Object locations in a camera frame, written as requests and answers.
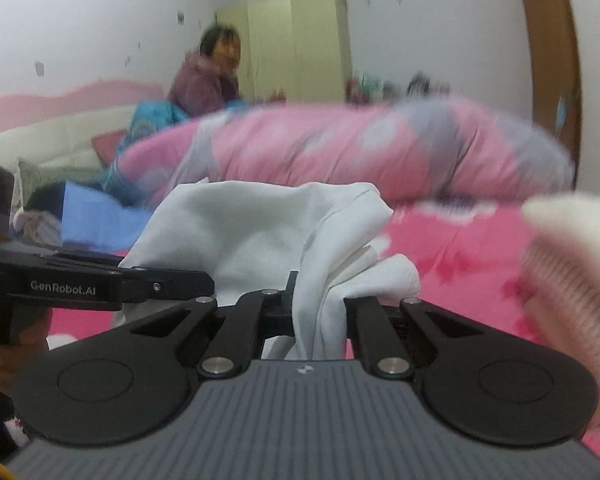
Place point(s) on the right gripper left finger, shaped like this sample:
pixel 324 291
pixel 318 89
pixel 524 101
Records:
pixel 121 385

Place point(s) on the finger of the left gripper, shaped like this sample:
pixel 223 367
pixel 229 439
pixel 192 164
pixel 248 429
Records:
pixel 140 285

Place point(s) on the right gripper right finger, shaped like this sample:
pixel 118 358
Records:
pixel 483 383

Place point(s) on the white shirt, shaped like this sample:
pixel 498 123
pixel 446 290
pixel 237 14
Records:
pixel 250 236

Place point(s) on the pile of mixed clothes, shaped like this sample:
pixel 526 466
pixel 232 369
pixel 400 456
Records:
pixel 37 227

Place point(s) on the operator left hand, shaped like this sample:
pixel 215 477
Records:
pixel 32 342

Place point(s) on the blue cloth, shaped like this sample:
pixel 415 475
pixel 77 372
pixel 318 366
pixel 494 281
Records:
pixel 94 220

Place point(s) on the black garment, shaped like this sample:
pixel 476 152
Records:
pixel 50 198

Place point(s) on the grey patterned pillow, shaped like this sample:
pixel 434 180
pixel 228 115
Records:
pixel 30 177

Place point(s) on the pink floral bed blanket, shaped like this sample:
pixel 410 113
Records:
pixel 468 259

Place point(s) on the pink white headboard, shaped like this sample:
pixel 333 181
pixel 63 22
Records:
pixel 58 130

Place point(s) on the red pillow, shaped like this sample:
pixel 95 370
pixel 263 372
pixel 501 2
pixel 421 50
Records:
pixel 105 146

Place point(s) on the teal blue blanket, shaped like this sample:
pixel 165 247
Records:
pixel 149 118

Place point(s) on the cream folded fleece garment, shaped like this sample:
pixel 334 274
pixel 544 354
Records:
pixel 571 222

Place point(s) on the person in purple jacket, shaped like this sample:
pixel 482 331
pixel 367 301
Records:
pixel 206 81

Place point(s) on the pink grey rolled duvet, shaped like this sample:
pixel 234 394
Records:
pixel 438 146

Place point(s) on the yellow green wardrobe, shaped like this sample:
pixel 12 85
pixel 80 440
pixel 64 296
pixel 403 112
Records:
pixel 301 47

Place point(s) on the clutter behind duvet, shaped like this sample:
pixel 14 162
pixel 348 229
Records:
pixel 368 89

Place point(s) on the brown wooden door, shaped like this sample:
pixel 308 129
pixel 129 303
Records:
pixel 556 74

